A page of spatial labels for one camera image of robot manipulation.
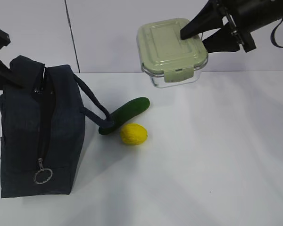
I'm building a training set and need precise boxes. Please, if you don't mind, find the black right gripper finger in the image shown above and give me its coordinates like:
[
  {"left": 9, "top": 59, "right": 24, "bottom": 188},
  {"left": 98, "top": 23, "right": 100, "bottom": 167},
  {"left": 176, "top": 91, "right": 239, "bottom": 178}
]
[
  {"left": 202, "top": 23, "right": 240, "bottom": 53},
  {"left": 180, "top": 0, "right": 225, "bottom": 40}
]

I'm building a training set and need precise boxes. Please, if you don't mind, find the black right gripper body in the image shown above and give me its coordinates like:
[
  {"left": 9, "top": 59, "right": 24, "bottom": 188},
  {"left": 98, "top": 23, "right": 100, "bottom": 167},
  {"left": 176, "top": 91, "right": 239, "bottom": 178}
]
[{"left": 223, "top": 0, "right": 283, "bottom": 53}]

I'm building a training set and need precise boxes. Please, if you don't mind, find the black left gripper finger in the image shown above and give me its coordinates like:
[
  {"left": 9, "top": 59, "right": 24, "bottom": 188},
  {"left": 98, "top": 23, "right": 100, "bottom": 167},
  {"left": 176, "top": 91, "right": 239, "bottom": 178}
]
[{"left": 0, "top": 60, "right": 25, "bottom": 89}]

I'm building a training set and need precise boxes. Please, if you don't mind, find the green lidded glass food container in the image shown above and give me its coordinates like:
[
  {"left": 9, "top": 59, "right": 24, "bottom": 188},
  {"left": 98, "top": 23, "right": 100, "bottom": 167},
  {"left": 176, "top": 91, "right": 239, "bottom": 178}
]
[{"left": 136, "top": 18, "right": 208, "bottom": 88}]

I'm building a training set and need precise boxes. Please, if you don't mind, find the navy blue lunch bag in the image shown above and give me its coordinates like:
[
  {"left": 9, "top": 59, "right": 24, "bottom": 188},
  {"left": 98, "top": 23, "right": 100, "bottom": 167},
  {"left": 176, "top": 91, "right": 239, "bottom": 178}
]
[{"left": 0, "top": 56, "right": 114, "bottom": 198}]

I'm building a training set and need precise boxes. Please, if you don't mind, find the dark green cucumber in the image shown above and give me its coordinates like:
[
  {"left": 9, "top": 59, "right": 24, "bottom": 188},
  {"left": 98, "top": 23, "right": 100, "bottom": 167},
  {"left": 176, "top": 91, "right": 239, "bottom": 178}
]
[{"left": 99, "top": 97, "right": 150, "bottom": 135}]

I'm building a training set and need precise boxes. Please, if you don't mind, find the yellow lemon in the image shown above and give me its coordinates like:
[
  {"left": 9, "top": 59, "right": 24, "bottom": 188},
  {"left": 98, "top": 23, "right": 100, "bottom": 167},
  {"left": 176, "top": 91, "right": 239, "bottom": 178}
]
[{"left": 120, "top": 123, "right": 148, "bottom": 145}]

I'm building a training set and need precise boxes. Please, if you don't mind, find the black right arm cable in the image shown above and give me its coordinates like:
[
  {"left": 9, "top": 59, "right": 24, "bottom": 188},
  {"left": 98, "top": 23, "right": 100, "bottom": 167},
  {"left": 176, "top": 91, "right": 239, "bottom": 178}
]
[{"left": 270, "top": 16, "right": 283, "bottom": 48}]

